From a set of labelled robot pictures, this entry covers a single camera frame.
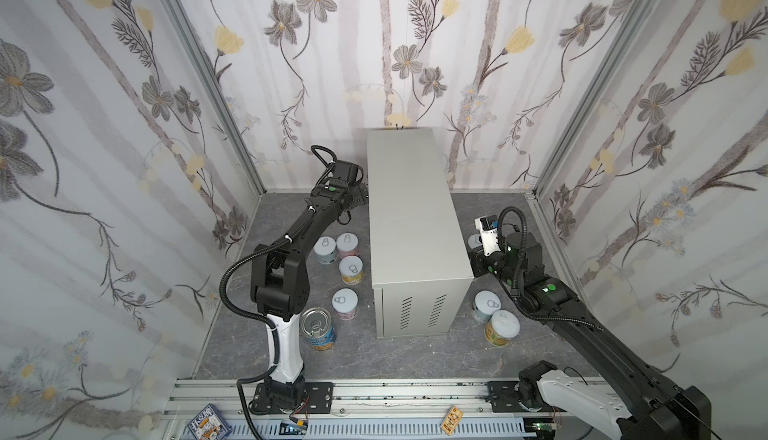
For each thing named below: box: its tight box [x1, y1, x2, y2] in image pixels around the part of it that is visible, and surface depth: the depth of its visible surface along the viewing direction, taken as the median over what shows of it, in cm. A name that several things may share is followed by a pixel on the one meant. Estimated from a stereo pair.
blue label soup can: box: [299, 307, 337, 351], surface depth 78 cm
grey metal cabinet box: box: [366, 127, 474, 339], surface depth 69 cm
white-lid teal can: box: [313, 236, 338, 265], surface depth 100 cm
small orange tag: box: [440, 405, 464, 436], surface depth 72 cm
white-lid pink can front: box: [331, 288, 359, 321], surface depth 87 cm
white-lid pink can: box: [336, 232, 360, 258], surface depth 100 cm
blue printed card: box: [186, 403, 232, 440], surface depth 70 cm
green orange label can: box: [484, 310, 520, 347], surface depth 80 cm
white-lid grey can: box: [472, 290, 502, 322], surface depth 87 cm
